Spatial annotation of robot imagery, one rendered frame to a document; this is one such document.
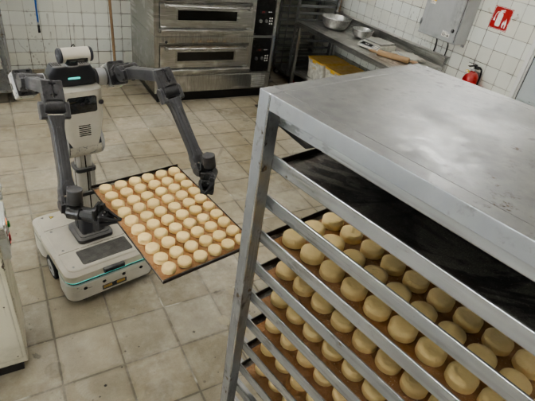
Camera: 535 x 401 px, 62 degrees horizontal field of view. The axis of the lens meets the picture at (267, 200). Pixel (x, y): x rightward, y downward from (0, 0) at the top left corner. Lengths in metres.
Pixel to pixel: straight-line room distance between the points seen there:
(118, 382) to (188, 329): 0.47
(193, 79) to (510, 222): 5.04
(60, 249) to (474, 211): 2.53
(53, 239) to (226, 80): 3.34
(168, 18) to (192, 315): 3.34
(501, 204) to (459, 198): 0.05
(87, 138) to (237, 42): 3.31
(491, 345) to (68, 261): 2.32
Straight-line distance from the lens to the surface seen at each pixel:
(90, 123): 2.50
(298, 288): 0.95
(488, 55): 5.09
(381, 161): 0.62
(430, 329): 0.72
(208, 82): 5.53
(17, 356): 2.54
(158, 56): 5.23
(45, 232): 3.00
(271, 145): 0.81
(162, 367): 2.54
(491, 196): 0.61
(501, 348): 0.88
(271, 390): 1.25
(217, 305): 2.82
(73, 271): 2.71
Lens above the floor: 2.08
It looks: 34 degrees down
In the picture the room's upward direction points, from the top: 9 degrees clockwise
